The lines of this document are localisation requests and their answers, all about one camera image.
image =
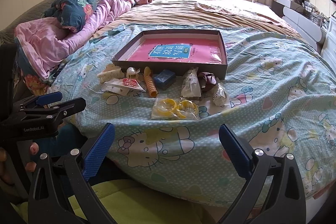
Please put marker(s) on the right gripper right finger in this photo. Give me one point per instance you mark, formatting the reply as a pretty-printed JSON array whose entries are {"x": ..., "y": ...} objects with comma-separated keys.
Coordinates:
[{"x": 285, "y": 201}]

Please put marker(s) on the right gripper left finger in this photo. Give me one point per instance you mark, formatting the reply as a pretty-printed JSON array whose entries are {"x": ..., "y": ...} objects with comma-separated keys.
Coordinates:
[{"x": 60, "y": 190}]

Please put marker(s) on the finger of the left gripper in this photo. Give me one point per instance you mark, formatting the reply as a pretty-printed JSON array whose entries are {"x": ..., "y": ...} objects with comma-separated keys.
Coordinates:
[
  {"x": 62, "y": 110},
  {"x": 38, "y": 101}
]

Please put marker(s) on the bagged red cherry earrings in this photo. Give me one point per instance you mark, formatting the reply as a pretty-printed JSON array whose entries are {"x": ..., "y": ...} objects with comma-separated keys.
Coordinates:
[{"x": 132, "y": 84}]

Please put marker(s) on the bagged yellow rings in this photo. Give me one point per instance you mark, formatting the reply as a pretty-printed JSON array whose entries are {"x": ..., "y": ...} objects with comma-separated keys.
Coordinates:
[{"x": 173, "y": 108}]

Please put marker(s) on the blue small box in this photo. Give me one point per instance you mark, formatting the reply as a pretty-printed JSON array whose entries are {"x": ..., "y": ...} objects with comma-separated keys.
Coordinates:
[{"x": 164, "y": 79}]

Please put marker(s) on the bagged white comb clip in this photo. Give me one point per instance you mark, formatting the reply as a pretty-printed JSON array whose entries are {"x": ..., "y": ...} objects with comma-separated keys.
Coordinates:
[{"x": 219, "y": 94}]

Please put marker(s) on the clear bag dark hairpiece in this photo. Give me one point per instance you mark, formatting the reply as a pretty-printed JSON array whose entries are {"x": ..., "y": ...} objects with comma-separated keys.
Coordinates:
[{"x": 191, "y": 87}]

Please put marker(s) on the maroon strap wristwatch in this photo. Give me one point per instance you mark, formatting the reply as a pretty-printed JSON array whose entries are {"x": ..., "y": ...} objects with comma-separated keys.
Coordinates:
[{"x": 207, "y": 81}]

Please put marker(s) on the white card earrings bag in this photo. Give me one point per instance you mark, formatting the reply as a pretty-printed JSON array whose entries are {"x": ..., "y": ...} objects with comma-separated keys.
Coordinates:
[{"x": 117, "y": 88}]

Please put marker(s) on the person left hand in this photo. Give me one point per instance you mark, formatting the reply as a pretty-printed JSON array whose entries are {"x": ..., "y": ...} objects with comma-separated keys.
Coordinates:
[{"x": 26, "y": 151}]

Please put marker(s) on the pink quilt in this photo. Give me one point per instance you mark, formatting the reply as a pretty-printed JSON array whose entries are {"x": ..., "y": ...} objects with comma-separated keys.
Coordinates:
[{"x": 44, "y": 44}]

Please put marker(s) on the green yellow trousers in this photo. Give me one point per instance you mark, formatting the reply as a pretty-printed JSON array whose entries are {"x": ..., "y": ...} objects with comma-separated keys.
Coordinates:
[{"x": 126, "y": 201}]

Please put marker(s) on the dark floral pillow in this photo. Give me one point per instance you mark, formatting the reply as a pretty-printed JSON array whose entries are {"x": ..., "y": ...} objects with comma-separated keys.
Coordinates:
[{"x": 71, "y": 14}]

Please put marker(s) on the hello kitty blue bedsheet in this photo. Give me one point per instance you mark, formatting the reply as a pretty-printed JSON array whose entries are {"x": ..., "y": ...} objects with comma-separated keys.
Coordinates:
[{"x": 281, "y": 100}]

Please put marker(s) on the dark cardboard tray box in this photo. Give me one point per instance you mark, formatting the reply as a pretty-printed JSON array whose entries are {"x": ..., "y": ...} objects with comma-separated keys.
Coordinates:
[{"x": 219, "y": 70}]

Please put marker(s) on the white dresser drawers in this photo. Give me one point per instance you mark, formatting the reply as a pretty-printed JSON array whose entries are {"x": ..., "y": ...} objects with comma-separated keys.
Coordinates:
[{"x": 328, "y": 51}]

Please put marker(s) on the pink Chinese workbook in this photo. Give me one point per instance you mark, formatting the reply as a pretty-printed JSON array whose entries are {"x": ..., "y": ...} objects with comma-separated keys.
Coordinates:
[{"x": 183, "y": 50}]

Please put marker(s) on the tan bed blanket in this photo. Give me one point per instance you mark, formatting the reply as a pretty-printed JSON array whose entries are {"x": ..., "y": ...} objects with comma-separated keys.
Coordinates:
[{"x": 183, "y": 12}]

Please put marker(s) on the white grey vanity desk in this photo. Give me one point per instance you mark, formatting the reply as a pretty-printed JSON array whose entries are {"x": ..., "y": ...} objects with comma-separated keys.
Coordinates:
[{"x": 292, "y": 13}]

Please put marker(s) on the pink thin blanket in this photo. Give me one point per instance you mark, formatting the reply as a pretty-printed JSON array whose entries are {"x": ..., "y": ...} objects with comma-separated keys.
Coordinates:
[{"x": 242, "y": 8}]

